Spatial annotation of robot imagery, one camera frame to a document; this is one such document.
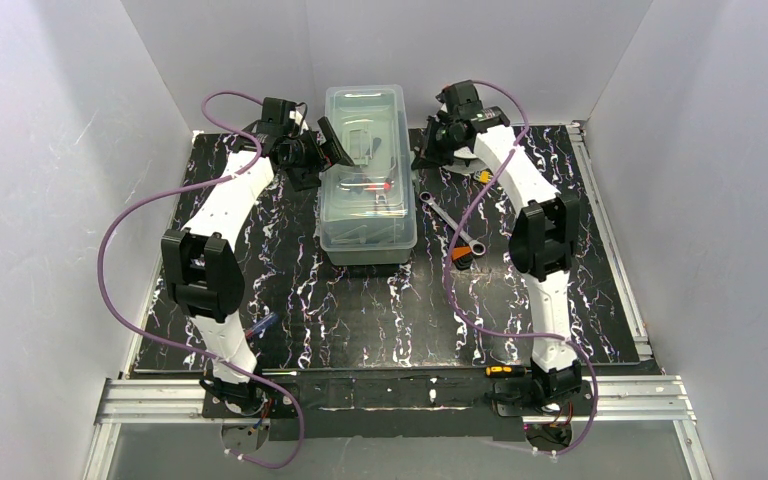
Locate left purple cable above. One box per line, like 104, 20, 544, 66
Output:
96, 91, 306, 472

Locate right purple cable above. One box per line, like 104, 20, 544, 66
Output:
442, 79, 600, 456

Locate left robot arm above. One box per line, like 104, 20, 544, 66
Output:
161, 117, 353, 415

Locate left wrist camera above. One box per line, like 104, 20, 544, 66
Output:
288, 102, 310, 138

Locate white filament spool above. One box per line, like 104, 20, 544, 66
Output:
446, 147, 487, 176

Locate orange yellow cutter pliers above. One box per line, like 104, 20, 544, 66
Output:
474, 170, 493, 185

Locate green plastic tool box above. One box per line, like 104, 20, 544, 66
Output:
318, 85, 417, 266

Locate silver combination wrench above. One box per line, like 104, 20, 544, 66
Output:
419, 191, 486, 257

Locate aluminium rail frame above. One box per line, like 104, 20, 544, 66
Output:
110, 124, 710, 478

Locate purple cable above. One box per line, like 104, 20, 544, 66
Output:
442, 79, 600, 456
96, 91, 306, 472

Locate blue red pen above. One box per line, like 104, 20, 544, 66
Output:
245, 312, 279, 339

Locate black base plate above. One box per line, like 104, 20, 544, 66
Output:
199, 367, 593, 441

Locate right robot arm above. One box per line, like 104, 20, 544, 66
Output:
412, 80, 583, 407

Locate yellow black screwdriver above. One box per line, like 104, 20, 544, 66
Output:
484, 365, 529, 379

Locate orange black small tool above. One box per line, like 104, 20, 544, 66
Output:
450, 246, 474, 271

